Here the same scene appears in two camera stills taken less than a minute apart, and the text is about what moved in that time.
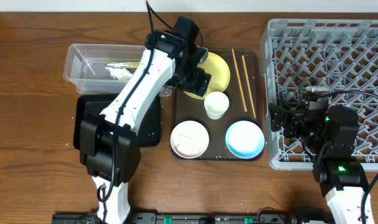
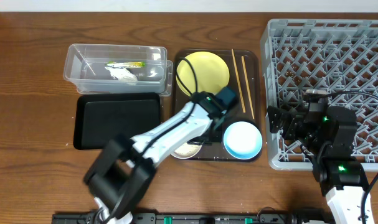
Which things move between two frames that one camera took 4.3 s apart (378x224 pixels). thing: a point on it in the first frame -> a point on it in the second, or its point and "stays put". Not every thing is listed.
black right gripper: x=282 y=117 stays put
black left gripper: x=195 y=83 -> x=209 y=137
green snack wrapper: x=122 y=65 stays put
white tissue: x=119 y=71 stays put
